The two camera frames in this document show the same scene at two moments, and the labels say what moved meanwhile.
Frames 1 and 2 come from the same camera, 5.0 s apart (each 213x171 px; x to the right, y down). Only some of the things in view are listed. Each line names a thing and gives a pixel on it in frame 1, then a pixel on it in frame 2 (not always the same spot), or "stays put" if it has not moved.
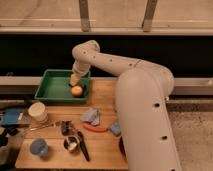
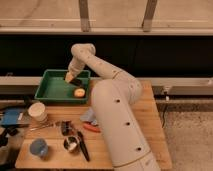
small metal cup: x=71 y=143 stays put
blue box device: x=11 y=116 stays put
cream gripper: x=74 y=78 → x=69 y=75
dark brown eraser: x=80 y=85 stays put
